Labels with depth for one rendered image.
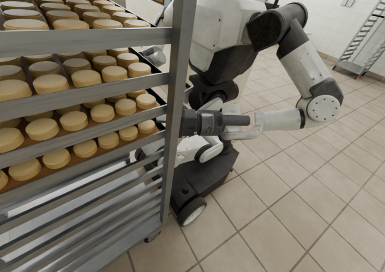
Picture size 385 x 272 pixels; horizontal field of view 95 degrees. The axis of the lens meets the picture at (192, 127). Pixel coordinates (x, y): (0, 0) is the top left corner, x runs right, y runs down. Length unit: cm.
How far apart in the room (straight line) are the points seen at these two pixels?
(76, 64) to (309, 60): 59
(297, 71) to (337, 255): 124
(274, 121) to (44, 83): 57
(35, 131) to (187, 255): 97
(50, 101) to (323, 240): 156
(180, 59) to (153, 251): 102
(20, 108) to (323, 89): 67
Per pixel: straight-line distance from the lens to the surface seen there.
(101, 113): 46
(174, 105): 44
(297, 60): 62
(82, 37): 34
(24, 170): 52
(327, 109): 62
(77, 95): 37
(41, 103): 37
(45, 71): 45
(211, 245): 123
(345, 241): 169
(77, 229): 71
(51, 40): 33
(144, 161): 58
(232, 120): 56
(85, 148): 51
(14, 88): 41
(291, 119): 62
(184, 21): 37
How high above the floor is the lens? 115
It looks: 41 degrees down
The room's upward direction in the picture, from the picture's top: 11 degrees clockwise
